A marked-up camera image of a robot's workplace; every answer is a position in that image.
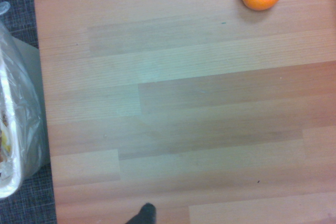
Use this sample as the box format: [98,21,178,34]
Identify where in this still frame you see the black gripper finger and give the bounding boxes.
[124,202,158,224]

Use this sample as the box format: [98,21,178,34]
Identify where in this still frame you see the white waste bin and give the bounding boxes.
[0,37,51,199]

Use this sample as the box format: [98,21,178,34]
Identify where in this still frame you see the food scraps in bin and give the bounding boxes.
[0,112,13,180]

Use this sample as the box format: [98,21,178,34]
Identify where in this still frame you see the clear plastic bin liner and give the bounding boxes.
[0,1,50,180]

